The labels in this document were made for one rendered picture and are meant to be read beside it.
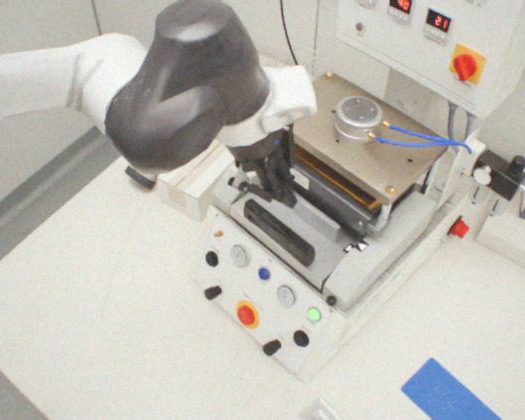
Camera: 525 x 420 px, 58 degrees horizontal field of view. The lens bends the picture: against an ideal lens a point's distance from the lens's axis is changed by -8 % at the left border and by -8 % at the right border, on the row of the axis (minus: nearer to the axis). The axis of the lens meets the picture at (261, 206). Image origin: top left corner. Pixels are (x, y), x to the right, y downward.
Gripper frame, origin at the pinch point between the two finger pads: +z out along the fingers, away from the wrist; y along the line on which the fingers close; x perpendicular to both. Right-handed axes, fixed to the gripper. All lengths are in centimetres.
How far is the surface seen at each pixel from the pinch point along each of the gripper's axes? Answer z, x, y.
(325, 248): 11.8, 6.9, 1.9
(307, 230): 12.0, 2.4, 0.6
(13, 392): 78, -79, 87
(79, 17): 52, -145, -43
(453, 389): 35, 38, 9
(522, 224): 45, 35, -33
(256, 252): 14.9, -4.6, 7.9
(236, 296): 23.2, -6.6, 16.2
